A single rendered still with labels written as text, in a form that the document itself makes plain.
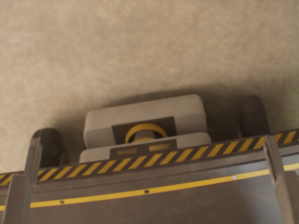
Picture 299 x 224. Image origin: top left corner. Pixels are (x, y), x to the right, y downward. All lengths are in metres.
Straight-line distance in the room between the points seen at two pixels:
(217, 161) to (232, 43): 0.34
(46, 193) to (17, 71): 0.35
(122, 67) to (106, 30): 0.10
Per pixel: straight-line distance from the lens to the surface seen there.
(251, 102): 1.05
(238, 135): 1.06
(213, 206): 0.91
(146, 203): 0.89
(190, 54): 1.08
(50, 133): 1.10
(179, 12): 1.04
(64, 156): 1.11
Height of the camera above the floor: 0.98
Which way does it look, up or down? 59 degrees down
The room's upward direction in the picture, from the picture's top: 177 degrees clockwise
